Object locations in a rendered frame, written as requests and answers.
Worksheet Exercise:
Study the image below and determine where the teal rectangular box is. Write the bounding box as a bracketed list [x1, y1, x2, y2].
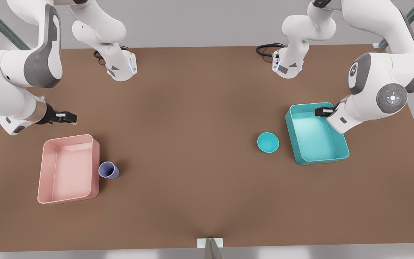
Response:
[285, 103, 350, 166]

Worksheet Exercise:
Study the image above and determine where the pink rectangular box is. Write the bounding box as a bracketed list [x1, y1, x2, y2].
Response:
[37, 134, 100, 205]

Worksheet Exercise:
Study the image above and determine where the teal bowl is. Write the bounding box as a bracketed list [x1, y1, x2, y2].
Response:
[257, 132, 280, 154]

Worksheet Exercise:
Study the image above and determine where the purple cup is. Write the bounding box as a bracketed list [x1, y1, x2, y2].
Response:
[98, 162, 120, 180]

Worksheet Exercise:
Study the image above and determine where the black cable loop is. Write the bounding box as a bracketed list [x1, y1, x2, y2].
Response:
[256, 43, 286, 58]
[93, 45, 129, 66]

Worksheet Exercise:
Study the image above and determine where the silver frame post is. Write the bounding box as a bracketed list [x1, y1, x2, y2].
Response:
[0, 0, 31, 51]
[197, 238, 224, 259]
[372, 0, 414, 50]

